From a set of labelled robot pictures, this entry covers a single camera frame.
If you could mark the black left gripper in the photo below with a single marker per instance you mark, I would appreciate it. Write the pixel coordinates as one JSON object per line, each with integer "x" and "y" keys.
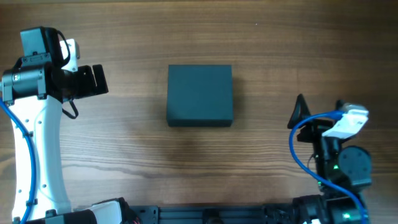
{"x": 82, "y": 81}

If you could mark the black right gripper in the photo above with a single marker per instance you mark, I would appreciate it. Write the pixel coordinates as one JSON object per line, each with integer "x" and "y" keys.
{"x": 311, "y": 131}

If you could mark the black storage box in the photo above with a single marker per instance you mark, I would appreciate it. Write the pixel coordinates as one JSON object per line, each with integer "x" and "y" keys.
{"x": 200, "y": 96}

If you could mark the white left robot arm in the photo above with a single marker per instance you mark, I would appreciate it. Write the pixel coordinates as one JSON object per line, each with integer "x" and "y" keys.
{"x": 33, "y": 93}

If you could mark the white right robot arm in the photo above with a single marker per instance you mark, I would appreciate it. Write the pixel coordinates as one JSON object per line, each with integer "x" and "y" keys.
{"x": 342, "y": 172}

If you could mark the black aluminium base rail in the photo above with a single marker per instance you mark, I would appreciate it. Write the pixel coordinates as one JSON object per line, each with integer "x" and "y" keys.
{"x": 261, "y": 214}

